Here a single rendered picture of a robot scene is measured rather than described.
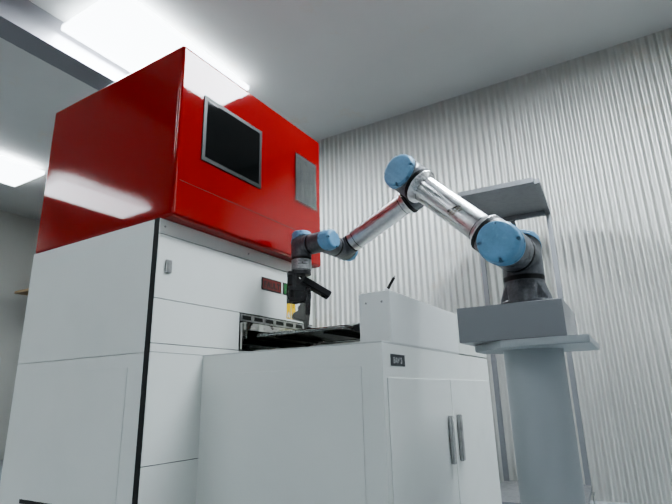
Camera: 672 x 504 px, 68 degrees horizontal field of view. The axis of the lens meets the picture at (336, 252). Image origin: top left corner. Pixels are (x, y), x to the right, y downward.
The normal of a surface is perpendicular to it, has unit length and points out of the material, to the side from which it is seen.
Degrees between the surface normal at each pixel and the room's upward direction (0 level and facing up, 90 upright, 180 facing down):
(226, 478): 90
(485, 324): 90
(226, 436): 90
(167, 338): 90
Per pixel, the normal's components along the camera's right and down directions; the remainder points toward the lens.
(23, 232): 0.86, -0.16
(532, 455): -0.76, -0.16
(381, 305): -0.52, -0.22
